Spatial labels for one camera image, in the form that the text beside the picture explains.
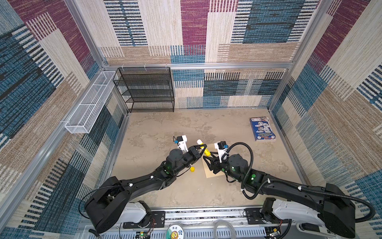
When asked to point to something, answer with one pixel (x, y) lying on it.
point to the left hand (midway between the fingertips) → (207, 145)
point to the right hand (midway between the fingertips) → (207, 157)
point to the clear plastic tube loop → (224, 221)
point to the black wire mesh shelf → (146, 89)
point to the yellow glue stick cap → (192, 169)
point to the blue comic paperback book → (262, 128)
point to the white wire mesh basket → (85, 117)
